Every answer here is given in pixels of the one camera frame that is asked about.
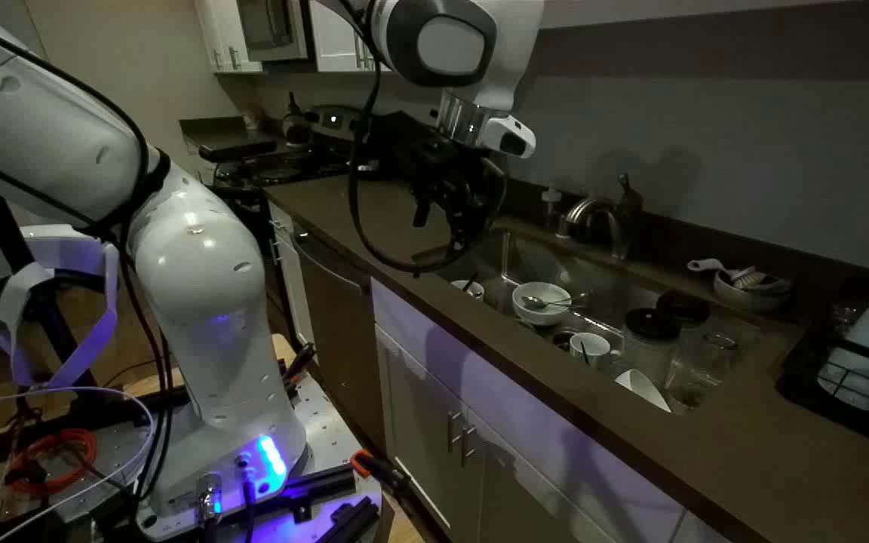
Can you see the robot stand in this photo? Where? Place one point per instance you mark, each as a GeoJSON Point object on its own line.
{"type": "Point", "coordinates": [329, 445]}

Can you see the dishwasher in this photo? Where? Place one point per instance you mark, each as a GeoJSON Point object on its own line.
{"type": "Point", "coordinates": [333, 332]}

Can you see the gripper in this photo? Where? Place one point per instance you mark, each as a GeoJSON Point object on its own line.
{"type": "Point", "coordinates": [455, 170]}

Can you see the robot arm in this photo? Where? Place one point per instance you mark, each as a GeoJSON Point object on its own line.
{"type": "Point", "coordinates": [201, 286]}

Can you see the stove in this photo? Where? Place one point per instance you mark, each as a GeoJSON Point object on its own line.
{"type": "Point", "coordinates": [276, 170]}

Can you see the white mug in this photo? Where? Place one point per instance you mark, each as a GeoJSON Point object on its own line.
{"type": "Point", "coordinates": [590, 348]}

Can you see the black dish rack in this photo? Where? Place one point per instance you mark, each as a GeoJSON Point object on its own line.
{"type": "Point", "coordinates": [804, 392]}

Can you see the grey bowl with dish brush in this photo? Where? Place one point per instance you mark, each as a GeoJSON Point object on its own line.
{"type": "Point", "coordinates": [751, 290]}

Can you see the steel kitchen sink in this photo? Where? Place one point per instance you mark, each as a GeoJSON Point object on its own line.
{"type": "Point", "coordinates": [600, 279]}

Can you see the microwave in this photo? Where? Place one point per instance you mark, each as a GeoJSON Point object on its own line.
{"type": "Point", "coordinates": [272, 29]}

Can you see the metal spoon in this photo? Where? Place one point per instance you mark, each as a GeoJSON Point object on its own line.
{"type": "Point", "coordinates": [548, 303]}

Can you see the small dark cup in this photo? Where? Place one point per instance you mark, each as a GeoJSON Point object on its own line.
{"type": "Point", "coordinates": [563, 339]}

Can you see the orange and black clamp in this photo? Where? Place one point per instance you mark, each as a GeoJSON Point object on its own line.
{"type": "Point", "coordinates": [374, 467]}

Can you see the soap dispenser bottle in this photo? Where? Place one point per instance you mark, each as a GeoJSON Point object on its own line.
{"type": "Point", "coordinates": [551, 207]}

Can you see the curved steel tap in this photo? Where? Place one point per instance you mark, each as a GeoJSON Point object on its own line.
{"type": "Point", "coordinates": [593, 215]}

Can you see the small white cup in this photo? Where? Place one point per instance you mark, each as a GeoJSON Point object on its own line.
{"type": "Point", "coordinates": [469, 289]}

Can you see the clear glass jar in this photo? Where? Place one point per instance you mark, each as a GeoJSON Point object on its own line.
{"type": "Point", "coordinates": [710, 362]}

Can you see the white wall cabinet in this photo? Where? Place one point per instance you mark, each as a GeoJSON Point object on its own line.
{"type": "Point", "coordinates": [340, 38]}
{"type": "Point", "coordinates": [227, 34]}

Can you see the dark kettle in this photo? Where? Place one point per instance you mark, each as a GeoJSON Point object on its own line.
{"type": "Point", "coordinates": [296, 124]}

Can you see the white cabinet door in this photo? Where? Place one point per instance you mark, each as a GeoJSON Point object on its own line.
{"type": "Point", "coordinates": [532, 498]}
{"type": "Point", "coordinates": [419, 422]}

